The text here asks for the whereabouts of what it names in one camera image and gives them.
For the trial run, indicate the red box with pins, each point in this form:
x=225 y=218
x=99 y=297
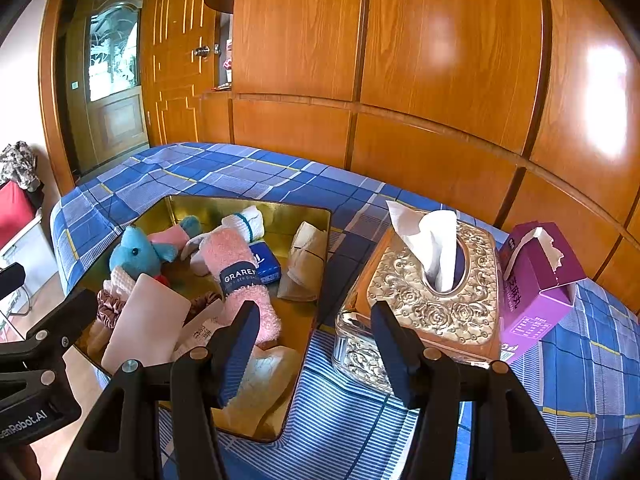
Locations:
x=15 y=215

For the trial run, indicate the red cloth item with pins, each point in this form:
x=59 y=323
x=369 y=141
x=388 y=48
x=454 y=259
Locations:
x=161 y=280

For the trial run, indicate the red white shelf ornament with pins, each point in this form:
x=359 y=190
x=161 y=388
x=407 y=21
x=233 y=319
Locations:
x=229 y=62

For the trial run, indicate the glass panel door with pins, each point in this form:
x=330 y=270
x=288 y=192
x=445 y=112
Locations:
x=110 y=60

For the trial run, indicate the wooden wardrobe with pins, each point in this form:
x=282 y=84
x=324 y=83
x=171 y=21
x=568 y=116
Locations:
x=425 y=35

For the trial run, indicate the patterned grey cloth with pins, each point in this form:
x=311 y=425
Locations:
x=17 y=165

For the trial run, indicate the blue plaid tablecloth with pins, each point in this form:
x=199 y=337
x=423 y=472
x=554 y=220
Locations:
x=575 y=390

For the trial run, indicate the white sock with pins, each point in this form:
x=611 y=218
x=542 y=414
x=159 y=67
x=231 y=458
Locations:
x=245 y=222

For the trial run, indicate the white cabinet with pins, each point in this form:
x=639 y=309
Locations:
x=35 y=255

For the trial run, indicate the small pink cloth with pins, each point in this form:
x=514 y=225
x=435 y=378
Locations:
x=167 y=235

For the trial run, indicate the gold metal tin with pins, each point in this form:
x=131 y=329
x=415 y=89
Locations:
x=300 y=325

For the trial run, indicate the blue plush toy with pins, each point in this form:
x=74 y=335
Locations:
x=135 y=252

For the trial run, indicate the dark scrunchie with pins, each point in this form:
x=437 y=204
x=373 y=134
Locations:
x=200 y=305

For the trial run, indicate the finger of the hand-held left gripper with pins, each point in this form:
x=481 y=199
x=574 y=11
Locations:
x=10 y=280
x=60 y=320

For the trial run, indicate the blue tissue pack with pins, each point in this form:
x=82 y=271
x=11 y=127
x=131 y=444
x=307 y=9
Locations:
x=265 y=260

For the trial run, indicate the beige cloth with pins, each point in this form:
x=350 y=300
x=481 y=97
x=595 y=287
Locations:
x=302 y=260

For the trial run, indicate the purple carton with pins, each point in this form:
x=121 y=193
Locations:
x=540 y=285

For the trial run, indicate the wooden door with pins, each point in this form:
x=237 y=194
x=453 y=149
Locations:
x=175 y=85

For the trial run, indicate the pink brown scrunchie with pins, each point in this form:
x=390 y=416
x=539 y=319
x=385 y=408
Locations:
x=107 y=310

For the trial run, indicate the pink card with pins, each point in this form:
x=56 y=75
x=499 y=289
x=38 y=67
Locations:
x=145 y=320

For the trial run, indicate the white waffle cloth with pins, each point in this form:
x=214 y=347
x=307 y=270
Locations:
x=120 y=280

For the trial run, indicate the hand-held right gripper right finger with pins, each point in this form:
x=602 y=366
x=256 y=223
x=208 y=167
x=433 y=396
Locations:
x=395 y=355

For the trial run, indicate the ornate gold tissue box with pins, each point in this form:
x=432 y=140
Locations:
x=450 y=290

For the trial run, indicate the metal door knob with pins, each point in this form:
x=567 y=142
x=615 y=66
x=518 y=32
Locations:
x=202 y=51

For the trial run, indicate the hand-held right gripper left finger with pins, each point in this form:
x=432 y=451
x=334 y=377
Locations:
x=235 y=355

